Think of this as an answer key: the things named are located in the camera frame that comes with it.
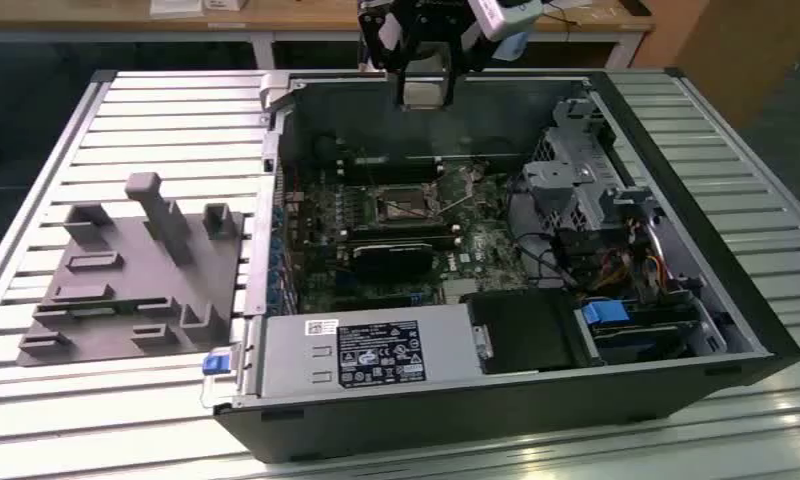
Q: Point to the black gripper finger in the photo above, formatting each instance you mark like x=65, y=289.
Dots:
x=402, y=87
x=455, y=75

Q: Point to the thin metal locking lever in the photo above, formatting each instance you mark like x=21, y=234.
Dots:
x=456, y=202

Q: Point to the CPU socket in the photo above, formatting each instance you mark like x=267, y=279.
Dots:
x=400, y=207

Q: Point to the black drive bay cover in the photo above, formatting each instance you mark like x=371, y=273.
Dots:
x=527, y=330

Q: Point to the black RAM stick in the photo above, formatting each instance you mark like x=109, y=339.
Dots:
x=400, y=231

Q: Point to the grey metal drive cage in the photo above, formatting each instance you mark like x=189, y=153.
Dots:
x=574, y=200

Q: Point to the green motherboard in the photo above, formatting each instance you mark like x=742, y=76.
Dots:
x=487, y=250

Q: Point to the black graphics card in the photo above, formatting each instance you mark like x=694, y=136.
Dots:
x=394, y=262

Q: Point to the white box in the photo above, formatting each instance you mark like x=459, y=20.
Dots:
x=173, y=7

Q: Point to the small silver heat sink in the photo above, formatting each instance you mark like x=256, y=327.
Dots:
x=463, y=291

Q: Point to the wooden cabinet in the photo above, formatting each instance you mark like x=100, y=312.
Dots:
x=741, y=50

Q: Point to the wooden desk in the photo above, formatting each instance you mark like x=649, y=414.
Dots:
x=107, y=22

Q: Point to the hard disk in blue carrier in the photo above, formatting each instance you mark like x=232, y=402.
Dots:
x=607, y=312

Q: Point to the grey plastic parts rack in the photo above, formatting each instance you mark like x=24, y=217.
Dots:
x=140, y=280

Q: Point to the silver power supply with label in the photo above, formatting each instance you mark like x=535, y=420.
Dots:
x=294, y=360

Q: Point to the blue case latch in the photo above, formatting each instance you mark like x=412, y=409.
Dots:
x=215, y=364

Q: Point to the black open PC case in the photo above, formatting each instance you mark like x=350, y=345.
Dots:
x=440, y=425

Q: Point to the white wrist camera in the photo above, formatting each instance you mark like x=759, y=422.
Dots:
x=507, y=15

